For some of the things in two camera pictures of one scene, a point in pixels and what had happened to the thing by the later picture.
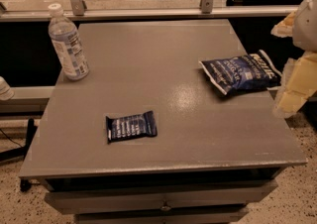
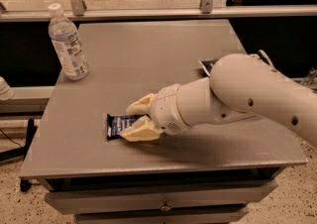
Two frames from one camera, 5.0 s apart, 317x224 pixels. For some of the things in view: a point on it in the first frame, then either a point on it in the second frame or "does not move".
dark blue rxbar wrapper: x=132 y=126 does not move
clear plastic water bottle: x=67 y=44 does not move
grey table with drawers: x=214 y=155 does not move
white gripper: x=307 y=26 -> x=165 y=108
